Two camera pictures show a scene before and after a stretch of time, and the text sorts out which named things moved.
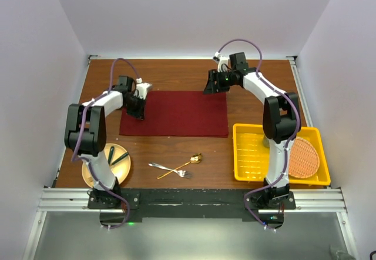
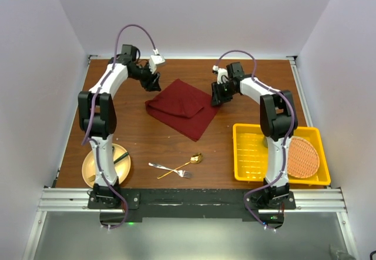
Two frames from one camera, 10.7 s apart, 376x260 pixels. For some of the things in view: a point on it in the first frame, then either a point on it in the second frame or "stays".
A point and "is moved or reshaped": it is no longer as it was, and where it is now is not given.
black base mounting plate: (135, 205) stays
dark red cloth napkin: (178, 113) is moved or reshaped
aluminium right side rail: (292, 61) stays
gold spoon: (195, 158) stays
